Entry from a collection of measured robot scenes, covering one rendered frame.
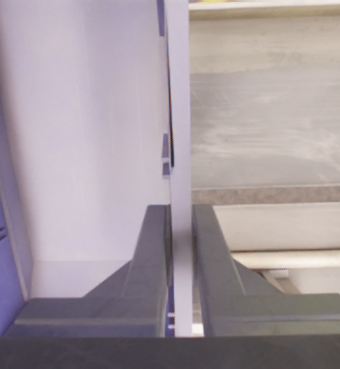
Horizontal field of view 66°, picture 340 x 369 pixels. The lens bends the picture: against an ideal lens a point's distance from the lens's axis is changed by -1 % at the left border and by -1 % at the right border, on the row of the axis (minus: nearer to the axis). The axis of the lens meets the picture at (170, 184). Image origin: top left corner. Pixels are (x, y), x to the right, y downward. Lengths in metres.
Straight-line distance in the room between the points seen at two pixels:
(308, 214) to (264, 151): 0.17
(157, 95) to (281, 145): 0.34
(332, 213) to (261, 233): 0.15
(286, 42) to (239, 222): 0.35
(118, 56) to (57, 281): 0.24
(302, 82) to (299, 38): 0.07
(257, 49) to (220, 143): 0.17
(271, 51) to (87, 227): 0.42
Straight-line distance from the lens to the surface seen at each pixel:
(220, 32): 0.53
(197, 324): 0.45
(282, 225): 0.61
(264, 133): 0.54
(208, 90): 0.51
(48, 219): 0.31
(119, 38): 0.27
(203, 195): 0.55
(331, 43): 0.59
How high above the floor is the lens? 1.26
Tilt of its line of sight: 74 degrees down
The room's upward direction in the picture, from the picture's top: 176 degrees counter-clockwise
